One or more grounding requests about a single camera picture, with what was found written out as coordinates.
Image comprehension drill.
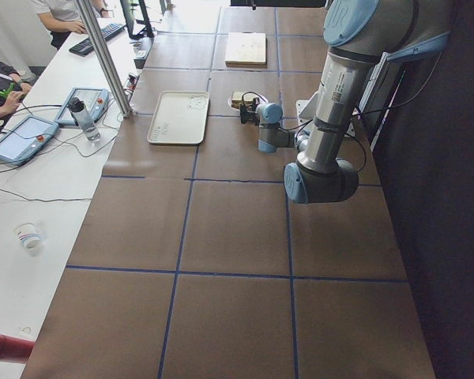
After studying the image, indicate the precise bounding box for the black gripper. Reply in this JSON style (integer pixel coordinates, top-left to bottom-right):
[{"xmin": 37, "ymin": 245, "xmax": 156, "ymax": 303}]
[{"xmin": 239, "ymin": 97, "xmax": 260, "ymax": 125}]

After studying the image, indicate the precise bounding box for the bread slice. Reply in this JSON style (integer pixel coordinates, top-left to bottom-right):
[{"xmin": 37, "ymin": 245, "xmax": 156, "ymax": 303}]
[
  {"xmin": 231, "ymin": 101, "xmax": 243, "ymax": 110},
  {"xmin": 230, "ymin": 91, "xmax": 261, "ymax": 105}
]

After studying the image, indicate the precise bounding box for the white round plate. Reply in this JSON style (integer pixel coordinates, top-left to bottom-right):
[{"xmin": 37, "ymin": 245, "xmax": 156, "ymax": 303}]
[{"xmin": 227, "ymin": 94, "xmax": 269, "ymax": 108}]

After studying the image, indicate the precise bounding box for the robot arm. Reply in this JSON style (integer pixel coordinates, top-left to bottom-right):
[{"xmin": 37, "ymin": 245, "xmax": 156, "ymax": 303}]
[{"xmin": 253, "ymin": 1, "xmax": 454, "ymax": 204}]

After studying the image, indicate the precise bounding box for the wooden cutting board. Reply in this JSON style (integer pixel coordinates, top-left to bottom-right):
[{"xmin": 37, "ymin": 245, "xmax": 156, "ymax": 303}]
[{"xmin": 224, "ymin": 32, "xmax": 267, "ymax": 66}]

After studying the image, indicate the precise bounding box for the cream bear serving tray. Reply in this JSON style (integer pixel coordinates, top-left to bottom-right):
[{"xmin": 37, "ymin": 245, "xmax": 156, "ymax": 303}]
[{"xmin": 147, "ymin": 91, "xmax": 209, "ymax": 145}]

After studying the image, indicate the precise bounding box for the far teach pendant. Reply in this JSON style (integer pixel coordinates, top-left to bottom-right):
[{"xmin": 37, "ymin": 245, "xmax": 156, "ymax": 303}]
[{"xmin": 55, "ymin": 88, "xmax": 110, "ymax": 129}]

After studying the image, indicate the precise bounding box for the teach pendant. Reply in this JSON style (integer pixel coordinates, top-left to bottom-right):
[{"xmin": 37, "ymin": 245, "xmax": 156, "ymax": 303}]
[
  {"xmin": 0, "ymin": 115, "xmax": 59, "ymax": 166},
  {"xmin": 55, "ymin": 88, "xmax": 110, "ymax": 129}
]

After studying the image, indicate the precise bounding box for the clear water bottle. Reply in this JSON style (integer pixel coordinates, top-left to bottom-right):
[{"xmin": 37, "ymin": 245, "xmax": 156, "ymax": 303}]
[{"xmin": 67, "ymin": 96, "xmax": 100, "ymax": 141}]

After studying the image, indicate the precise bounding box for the black keyboard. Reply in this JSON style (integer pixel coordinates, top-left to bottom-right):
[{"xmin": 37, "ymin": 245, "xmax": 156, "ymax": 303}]
[{"xmin": 68, "ymin": 23, "xmax": 126, "ymax": 56}]

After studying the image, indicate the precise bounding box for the seated person white shirt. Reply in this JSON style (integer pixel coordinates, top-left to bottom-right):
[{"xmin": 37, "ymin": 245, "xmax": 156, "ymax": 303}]
[{"xmin": 29, "ymin": 0, "xmax": 122, "ymax": 51}]

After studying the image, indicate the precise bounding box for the near teach pendant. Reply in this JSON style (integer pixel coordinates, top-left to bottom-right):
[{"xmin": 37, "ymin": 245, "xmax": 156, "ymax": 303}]
[{"xmin": 0, "ymin": 115, "xmax": 59, "ymax": 166}]

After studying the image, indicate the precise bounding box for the person in dark jacket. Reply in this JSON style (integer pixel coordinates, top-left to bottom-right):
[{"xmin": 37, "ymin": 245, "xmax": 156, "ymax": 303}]
[{"xmin": 0, "ymin": 60, "xmax": 32, "ymax": 131}]

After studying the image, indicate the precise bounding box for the paper cup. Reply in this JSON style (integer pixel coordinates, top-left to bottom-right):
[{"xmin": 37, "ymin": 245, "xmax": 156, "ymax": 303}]
[{"xmin": 13, "ymin": 222, "xmax": 41, "ymax": 253}]

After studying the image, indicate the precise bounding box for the red cylinder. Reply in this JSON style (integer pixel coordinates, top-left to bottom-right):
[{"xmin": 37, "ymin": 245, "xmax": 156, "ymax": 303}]
[{"xmin": 0, "ymin": 334, "xmax": 35, "ymax": 363}]

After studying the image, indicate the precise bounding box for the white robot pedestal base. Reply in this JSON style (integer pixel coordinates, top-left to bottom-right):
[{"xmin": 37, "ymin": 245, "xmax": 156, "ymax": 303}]
[{"xmin": 295, "ymin": 99, "xmax": 356, "ymax": 137}]

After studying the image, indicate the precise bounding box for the aluminium frame post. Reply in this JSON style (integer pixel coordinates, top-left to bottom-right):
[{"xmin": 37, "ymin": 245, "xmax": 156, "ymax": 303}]
[{"xmin": 75, "ymin": 0, "xmax": 133, "ymax": 118}]

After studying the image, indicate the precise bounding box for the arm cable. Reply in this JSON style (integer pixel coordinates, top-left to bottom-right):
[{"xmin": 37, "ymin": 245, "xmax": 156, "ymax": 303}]
[{"xmin": 278, "ymin": 98, "xmax": 412, "ymax": 174}]

